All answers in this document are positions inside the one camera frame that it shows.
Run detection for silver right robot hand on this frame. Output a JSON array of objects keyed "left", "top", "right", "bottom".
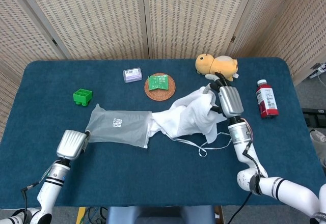
[{"left": 203, "top": 72, "right": 245, "bottom": 119}]

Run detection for clear box with purple contents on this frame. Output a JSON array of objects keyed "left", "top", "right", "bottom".
[{"left": 122, "top": 67, "right": 143, "bottom": 83}]

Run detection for clear plastic zip bag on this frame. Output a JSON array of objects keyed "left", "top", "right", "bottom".
[{"left": 85, "top": 103, "right": 153, "bottom": 150}]

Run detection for white clothes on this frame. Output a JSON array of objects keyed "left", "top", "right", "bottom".
[{"left": 149, "top": 86, "right": 227, "bottom": 144}]

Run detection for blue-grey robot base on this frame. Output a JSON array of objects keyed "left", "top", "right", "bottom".
[{"left": 105, "top": 205, "right": 216, "bottom": 224}]

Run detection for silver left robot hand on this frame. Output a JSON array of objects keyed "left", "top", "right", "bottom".
[{"left": 56, "top": 129, "right": 91, "bottom": 161}]

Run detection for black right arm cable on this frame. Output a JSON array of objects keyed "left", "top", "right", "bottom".
[{"left": 226, "top": 146, "right": 268, "bottom": 224}]

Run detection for black floor pedal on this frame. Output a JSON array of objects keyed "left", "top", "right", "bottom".
[{"left": 302, "top": 108, "right": 326, "bottom": 128}]

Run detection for white power strip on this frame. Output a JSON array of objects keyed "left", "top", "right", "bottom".
[{"left": 310, "top": 63, "right": 326, "bottom": 78}]

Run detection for black floor cables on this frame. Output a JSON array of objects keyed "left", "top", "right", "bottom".
[{"left": 85, "top": 206, "right": 109, "bottom": 224}]

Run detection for thin white ribbon strap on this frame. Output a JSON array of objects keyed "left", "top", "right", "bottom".
[{"left": 167, "top": 131, "right": 232, "bottom": 158}]

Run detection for yellow floor strip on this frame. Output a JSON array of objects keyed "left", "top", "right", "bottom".
[{"left": 76, "top": 207, "right": 87, "bottom": 224}]

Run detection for red drink bottle white cap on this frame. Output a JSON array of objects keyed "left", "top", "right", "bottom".
[{"left": 255, "top": 79, "right": 280, "bottom": 119}]

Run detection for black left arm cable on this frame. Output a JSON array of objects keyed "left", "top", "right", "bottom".
[{"left": 20, "top": 174, "right": 51, "bottom": 224}]

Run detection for green toy building block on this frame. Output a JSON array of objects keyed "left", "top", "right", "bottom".
[{"left": 73, "top": 88, "right": 93, "bottom": 107}]

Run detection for green snack packet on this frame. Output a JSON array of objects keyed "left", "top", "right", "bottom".
[{"left": 148, "top": 74, "right": 169, "bottom": 91}]

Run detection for yellow plush toy animal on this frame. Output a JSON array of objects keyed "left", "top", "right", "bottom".
[{"left": 195, "top": 53, "right": 240, "bottom": 82}]

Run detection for blue table cover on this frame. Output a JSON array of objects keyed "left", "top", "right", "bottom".
[{"left": 0, "top": 57, "right": 326, "bottom": 208}]

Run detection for round woven rattan coaster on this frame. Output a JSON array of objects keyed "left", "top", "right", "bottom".
[{"left": 144, "top": 73, "right": 177, "bottom": 102}]

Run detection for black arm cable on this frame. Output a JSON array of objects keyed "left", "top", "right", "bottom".
[
  {"left": 20, "top": 174, "right": 51, "bottom": 224},
  {"left": 226, "top": 146, "right": 268, "bottom": 224}
]

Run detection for woven folding screen panel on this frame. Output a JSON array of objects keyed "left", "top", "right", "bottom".
[
  {"left": 226, "top": 0, "right": 326, "bottom": 86},
  {"left": 141, "top": 0, "right": 258, "bottom": 60},
  {"left": 0, "top": 0, "right": 73, "bottom": 143},
  {"left": 11, "top": 0, "right": 150, "bottom": 61}
]

